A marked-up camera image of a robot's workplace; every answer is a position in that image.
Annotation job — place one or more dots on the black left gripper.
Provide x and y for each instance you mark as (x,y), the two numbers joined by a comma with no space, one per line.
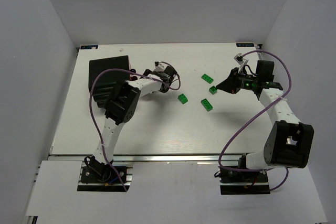
(169,72)

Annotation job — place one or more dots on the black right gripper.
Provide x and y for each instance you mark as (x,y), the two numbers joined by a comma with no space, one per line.
(234,81)

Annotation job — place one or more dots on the green small square lego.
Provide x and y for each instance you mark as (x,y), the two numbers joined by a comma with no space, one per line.
(212,89)

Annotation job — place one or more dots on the green four-stud long lego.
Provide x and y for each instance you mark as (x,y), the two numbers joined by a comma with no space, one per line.
(207,78)

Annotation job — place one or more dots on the green curved four-stud lego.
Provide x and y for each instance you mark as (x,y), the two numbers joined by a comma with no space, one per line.
(182,98)

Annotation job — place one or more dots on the green lego brick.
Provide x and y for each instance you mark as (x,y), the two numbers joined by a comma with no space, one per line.
(206,104)

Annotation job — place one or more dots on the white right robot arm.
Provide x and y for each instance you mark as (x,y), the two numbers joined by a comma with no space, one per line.
(289,142)

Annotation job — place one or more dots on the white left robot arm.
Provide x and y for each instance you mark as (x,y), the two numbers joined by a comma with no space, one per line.
(121,104)

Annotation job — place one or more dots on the blue table label right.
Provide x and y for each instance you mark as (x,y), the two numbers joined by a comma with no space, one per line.
(245,44)

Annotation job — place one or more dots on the blue table label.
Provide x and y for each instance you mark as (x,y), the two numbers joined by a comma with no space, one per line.
(245,44)
(88,47)

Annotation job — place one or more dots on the black drawer cabinet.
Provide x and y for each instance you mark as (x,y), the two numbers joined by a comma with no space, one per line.
(106,82)

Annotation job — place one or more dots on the blue table label left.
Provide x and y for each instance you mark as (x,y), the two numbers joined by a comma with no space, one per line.
(88,47)

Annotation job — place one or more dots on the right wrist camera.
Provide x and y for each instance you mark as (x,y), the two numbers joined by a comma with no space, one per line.
(241,61)

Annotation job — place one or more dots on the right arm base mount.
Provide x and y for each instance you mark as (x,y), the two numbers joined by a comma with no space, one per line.
(235,182)

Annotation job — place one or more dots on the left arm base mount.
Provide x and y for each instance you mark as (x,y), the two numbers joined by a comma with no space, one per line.
(100,177)

